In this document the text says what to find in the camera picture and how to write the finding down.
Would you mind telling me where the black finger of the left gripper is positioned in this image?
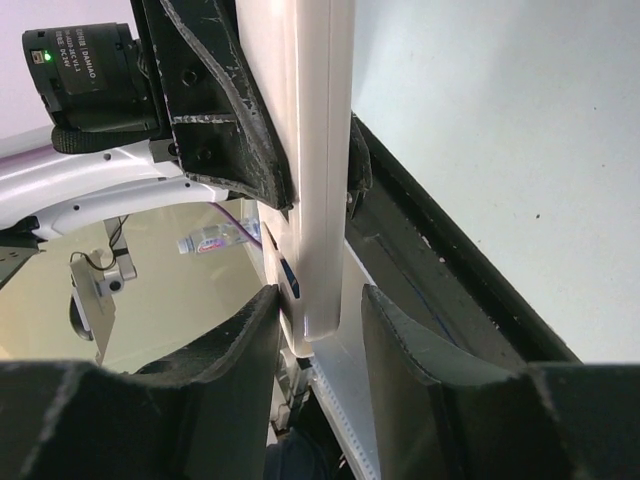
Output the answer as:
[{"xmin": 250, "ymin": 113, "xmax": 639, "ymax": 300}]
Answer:
[
  {"xmin": 142, "ymin": 1, "xmax": 295, "ymax": 210},
  {"xmin": 347, "ymin": 117, "xmax": 373, "ymax": 215}
]

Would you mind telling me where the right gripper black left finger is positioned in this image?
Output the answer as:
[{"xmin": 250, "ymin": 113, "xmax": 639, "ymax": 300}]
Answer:
[{"xmin": 1, "ymin": 285, "xmax": 279, "ymax": 479}]

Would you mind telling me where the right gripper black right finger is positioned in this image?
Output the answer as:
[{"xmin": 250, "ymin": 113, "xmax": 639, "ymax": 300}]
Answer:
[{"xmin": 361, "ymin": 285, "xmax": 639, "ymax": 479}]

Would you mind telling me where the white red remote control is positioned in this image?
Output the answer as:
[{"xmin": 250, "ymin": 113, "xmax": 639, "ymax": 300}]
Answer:
[{"xmin": 236, "ymin": 1, "xmax": 355, "ymax": 349}]

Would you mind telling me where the blue battery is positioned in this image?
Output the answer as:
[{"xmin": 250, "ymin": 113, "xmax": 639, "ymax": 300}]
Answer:
[{"xmin": 280, "ymin": 259, "xmax": 300, "ymax": 299}]

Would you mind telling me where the white battery cover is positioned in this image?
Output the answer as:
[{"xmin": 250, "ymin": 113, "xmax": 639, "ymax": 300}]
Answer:
[{"xmin": 261, "ymin": 221, "xmax": 312, "ymax": 358}]

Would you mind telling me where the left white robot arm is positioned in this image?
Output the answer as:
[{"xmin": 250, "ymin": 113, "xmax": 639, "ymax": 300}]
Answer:
[{"xmin": 1, "ymin": 1, "xmax": 294, "ymax": 282}]

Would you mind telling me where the clear plastic bottle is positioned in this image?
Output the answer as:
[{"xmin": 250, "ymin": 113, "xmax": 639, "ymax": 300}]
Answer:
[{"xmin": 177, "ymin": 222, "xmax": 249, "ymax": 255}]

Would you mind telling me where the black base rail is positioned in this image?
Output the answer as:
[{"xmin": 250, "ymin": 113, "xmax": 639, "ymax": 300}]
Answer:
[{"xmin": 346, "ymin": 119, "xmax": 578, "ymax": 370}]

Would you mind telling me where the grey cable duct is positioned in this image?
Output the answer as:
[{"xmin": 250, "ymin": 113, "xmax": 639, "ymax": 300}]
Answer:
[{"xmin": 311, "ymin": 245, "xmax": 381, "ymax": 479}]

